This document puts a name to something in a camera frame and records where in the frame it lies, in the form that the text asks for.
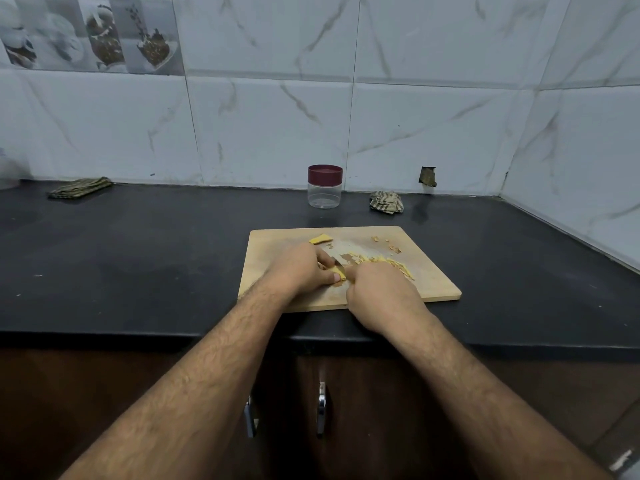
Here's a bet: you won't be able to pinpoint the clear jar maroon lid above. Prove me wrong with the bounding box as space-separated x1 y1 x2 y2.
307 163 344 210

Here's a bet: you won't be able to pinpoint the pile of ginger strips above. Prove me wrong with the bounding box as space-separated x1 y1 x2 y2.
340 253 415 280

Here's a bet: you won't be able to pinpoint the person's right hand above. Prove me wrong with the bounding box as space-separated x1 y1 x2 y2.
343 259 428 336

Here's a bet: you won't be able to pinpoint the metal cabinet handle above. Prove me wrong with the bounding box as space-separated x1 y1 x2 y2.
244 395 260 439
315 381 330 437

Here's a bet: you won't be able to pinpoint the person's right forearm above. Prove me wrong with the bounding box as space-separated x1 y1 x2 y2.
388 307 613 480

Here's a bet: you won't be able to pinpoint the crumpled patterned cloth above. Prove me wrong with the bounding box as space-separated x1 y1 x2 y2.
369 189 406 216

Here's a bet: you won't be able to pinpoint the brown wooden cabinet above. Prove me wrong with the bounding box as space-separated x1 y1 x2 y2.
0 339 640 480

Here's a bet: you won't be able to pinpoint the black countertop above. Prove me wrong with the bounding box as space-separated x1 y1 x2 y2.
0 179 640 351

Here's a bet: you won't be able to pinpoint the small ginger peel scraps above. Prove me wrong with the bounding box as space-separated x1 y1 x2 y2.
371 233 403 255

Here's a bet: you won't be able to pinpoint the person's left forearm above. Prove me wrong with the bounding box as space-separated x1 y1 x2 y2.
60 283 291 480

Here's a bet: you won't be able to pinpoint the folded green cloth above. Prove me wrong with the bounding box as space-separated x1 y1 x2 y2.
47 177 114 201

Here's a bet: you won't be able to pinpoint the person's left hand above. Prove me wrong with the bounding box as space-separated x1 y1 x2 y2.
260 241 342 302

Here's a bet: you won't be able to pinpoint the decorative picture tiles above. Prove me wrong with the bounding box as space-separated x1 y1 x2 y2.
0 0 185 76

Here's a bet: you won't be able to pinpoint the wooden cutting board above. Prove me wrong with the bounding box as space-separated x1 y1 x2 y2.
237 225 463 314

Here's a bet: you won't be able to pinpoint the clear plastic container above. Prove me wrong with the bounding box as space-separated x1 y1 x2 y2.
0 151 21 192

